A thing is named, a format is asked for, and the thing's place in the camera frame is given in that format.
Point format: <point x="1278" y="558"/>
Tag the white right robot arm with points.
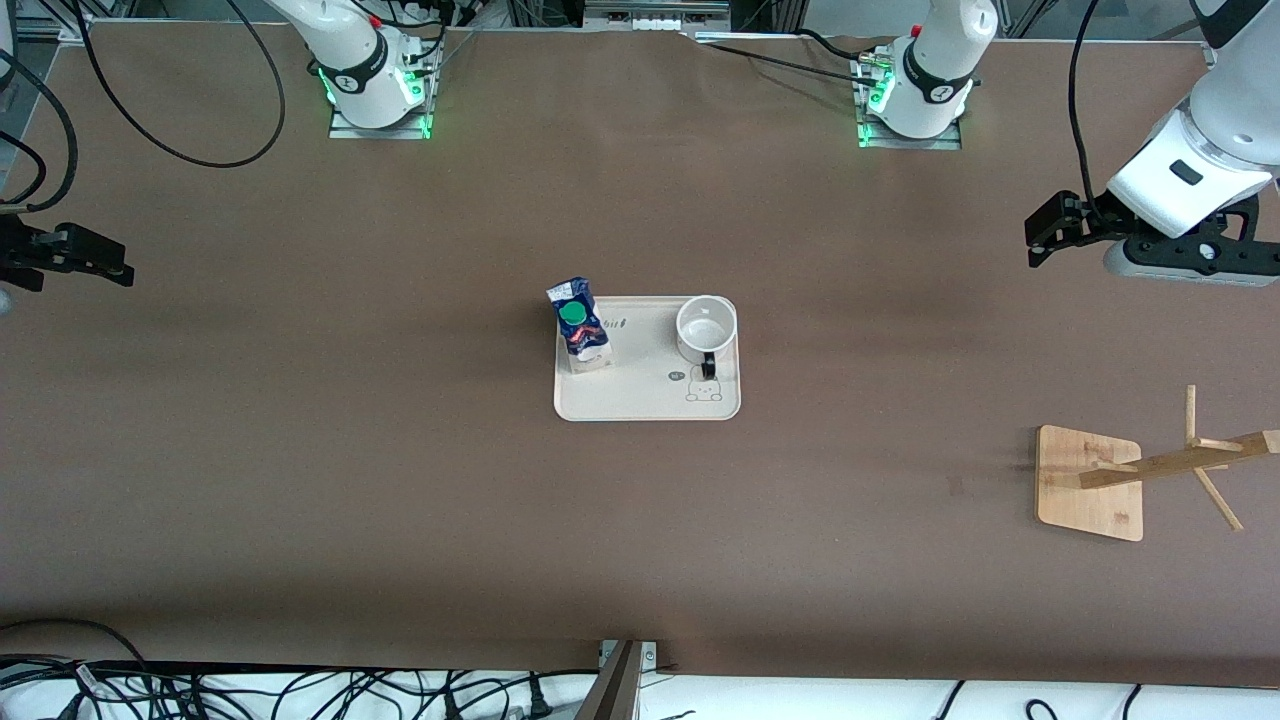
<point x="360" y="60"/>

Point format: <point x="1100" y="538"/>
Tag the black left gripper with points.
<point x="1092" y="222"/>

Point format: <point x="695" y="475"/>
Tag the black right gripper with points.
<point x="22" y="250"/>

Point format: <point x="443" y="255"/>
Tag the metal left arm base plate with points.
<point x="945" y="143"/>

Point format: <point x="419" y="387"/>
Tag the metal stand bracket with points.
<point x="625" y="660"/>

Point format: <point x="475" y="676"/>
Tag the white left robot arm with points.
<point x="1190" y="160"/>

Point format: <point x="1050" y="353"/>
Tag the beige tray with bear print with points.
<point x="640" y="390"/>

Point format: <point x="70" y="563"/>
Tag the wooden cup rack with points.
<point x="1085" y="480"/>

